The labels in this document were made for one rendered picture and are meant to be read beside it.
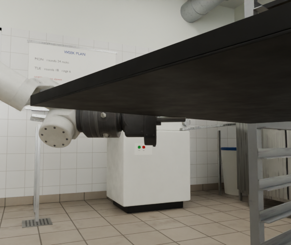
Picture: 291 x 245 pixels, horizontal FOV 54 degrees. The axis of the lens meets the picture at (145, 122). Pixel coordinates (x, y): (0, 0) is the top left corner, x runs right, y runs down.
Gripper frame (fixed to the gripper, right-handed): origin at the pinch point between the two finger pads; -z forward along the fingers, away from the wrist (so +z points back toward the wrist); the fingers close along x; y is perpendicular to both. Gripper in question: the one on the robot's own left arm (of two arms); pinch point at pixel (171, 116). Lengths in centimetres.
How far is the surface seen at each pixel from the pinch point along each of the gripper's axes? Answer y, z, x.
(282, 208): 36, -36, -27
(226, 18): 410, -101, 198
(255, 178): 26.6, -24.9, -16.2
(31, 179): 271, 161, -50
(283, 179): 37, -37, -18
